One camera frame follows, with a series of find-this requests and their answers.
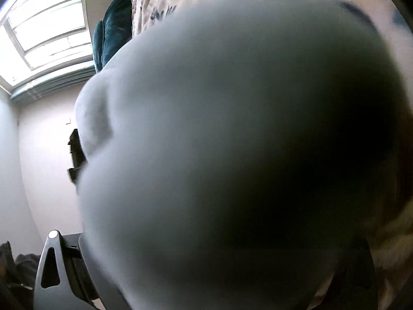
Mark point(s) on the window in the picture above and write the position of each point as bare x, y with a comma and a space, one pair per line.
48, 22

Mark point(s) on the animal print blanket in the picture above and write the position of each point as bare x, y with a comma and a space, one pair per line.
155, 0

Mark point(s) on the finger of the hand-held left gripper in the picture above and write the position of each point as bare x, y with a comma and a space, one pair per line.
76, 155

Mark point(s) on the teal cushion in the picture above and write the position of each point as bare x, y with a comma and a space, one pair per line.
111, 32

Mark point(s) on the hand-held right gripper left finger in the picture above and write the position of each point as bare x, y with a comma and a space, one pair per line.
77, 271

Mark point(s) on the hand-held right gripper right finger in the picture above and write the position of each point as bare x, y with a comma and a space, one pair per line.
358, 271

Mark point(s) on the grey window ledge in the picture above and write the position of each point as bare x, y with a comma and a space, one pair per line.
48, 85

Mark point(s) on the dark cloth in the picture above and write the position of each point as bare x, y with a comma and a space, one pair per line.
19, 271

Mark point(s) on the light grey-blue pants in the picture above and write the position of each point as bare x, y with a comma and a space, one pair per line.
226, 135

